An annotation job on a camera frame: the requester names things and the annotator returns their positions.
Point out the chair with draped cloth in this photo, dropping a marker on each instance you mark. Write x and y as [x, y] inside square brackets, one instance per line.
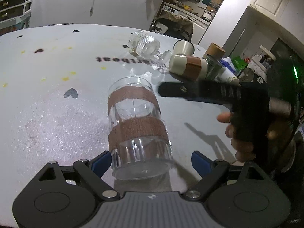
[172, 25]

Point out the clear glass with brown bands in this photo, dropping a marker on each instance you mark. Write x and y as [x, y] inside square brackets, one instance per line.
[138, 139]

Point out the small cream cup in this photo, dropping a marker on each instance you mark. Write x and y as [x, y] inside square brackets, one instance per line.
[183, 47]

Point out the white paper cup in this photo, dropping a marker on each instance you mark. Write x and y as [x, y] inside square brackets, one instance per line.
[226, 76]

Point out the person's right hand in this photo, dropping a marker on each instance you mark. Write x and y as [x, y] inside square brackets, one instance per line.
[246, 150]

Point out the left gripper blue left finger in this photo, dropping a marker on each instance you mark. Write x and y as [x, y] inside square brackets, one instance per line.
[100, 164]

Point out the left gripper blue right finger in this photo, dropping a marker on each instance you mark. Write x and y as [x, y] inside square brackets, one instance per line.
[201, 163]

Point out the cream cup with brown sleeve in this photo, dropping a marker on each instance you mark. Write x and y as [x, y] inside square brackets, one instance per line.
[188, 67]

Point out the white drawer unit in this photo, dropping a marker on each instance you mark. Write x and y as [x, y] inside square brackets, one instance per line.
[15, 15]

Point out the tall brown cylinder cup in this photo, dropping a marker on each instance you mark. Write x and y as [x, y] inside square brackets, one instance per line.
[215, 51]

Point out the blue tissue pack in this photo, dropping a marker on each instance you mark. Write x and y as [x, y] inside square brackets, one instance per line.
[227, 62]

